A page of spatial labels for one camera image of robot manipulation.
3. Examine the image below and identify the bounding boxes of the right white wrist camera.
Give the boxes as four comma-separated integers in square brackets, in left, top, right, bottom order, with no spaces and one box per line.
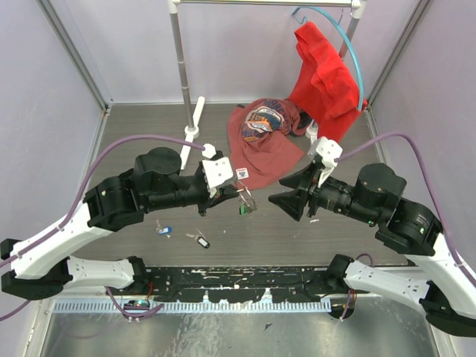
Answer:
[307,136,343,188]

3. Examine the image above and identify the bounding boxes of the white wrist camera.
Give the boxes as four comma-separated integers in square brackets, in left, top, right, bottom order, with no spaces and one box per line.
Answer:
[202,144,235,198]
[307,136,343,188]

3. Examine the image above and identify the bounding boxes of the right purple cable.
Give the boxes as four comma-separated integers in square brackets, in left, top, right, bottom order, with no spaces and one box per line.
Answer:
[334,132,476,283]

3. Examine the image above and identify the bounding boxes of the bright red shirt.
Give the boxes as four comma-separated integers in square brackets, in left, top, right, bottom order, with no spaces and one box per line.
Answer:
[289,22,367,142]

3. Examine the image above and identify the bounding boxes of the key with blue tag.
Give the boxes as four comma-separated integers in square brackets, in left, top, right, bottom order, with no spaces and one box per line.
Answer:
[155,219,173,239]

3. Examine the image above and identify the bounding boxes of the purple cable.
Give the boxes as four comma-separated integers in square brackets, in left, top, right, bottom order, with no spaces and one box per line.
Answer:
[0,134,208,323]
[334,132,476,283]

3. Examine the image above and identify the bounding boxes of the faded red t-shirt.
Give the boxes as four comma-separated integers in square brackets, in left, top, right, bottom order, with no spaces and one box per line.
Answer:
[228,98,306,190]

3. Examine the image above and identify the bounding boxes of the large metal keyring with clips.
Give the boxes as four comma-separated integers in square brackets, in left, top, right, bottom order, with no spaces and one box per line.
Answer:
[237,180,257,216]

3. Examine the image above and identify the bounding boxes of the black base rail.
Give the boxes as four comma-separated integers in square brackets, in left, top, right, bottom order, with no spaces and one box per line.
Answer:
[107,264,358,304]

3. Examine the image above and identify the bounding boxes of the white cable duct strip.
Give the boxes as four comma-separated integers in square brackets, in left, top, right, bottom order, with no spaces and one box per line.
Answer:
[52,298,332,314]

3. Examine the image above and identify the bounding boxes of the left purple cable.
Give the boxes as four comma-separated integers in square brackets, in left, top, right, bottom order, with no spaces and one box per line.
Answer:
[0,134,208,323]

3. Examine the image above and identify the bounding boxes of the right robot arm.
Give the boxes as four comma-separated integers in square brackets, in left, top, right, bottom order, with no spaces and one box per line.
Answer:
[268,163,475,338]

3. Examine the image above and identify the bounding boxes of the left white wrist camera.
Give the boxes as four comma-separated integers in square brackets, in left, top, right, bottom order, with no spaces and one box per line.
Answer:
[202,144,235,198]

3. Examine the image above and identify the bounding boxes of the key with black tag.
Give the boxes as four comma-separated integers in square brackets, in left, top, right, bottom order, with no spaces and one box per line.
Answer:
[186,229,210,249]

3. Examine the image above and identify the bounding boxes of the white clothes rack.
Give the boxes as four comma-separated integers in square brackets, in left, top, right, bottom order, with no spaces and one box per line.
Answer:
[167,0,367,170]

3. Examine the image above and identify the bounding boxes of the key with green tag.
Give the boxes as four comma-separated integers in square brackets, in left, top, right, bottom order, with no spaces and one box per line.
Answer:
[239,204,248,216]

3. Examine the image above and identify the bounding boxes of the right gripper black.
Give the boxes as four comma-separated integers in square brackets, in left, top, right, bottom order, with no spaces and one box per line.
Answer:
[268,158,381,225]

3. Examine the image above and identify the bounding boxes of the blue clothes hanger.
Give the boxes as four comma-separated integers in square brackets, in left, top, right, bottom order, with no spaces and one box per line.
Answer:
[292,1,367,111]

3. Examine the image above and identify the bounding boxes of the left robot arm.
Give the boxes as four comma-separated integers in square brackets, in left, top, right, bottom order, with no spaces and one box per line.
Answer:
[1,147,239,300]

